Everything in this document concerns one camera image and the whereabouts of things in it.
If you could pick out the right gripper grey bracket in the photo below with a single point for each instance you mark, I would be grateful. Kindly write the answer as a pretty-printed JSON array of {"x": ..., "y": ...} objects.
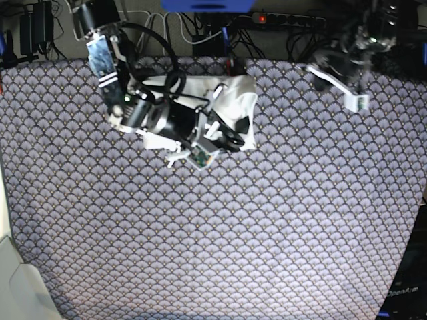
[{"x": 199, "y": 133}]

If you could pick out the left gripper grey bracket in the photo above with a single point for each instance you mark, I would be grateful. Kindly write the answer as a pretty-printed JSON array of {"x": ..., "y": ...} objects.
[{"x": 353, "y": 101}]

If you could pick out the white printed T-shirt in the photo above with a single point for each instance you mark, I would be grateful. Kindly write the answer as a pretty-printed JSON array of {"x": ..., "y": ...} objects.
[{"x": 236, "y": 101}]

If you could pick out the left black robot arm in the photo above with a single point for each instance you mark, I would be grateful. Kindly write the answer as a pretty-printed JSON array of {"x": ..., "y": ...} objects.
[{"x": 375, "y": 28}]

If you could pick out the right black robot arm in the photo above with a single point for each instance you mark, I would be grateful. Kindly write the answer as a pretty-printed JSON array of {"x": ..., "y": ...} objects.
[{"x": 132, "y": 107}]

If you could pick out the red black table clamp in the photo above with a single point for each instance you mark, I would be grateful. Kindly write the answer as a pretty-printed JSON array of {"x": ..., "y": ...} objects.
[{"x": 230, "y": 67}]

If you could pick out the purple fan-pattern table cloth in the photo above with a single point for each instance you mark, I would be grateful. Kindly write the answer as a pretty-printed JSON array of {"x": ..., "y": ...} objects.
[{"x": 311, "y": 224}]

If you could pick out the black power strip red light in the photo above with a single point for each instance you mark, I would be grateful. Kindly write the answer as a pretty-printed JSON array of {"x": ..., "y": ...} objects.
[{"x": 280, "y": 19}]

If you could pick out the blue box at top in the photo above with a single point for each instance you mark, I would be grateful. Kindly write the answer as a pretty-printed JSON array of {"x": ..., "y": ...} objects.
[{"x": 208, "y": 6}]

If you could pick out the grey chair corner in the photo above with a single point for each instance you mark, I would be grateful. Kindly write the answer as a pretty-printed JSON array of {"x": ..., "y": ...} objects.
[{"x": 23, "y": 292}]

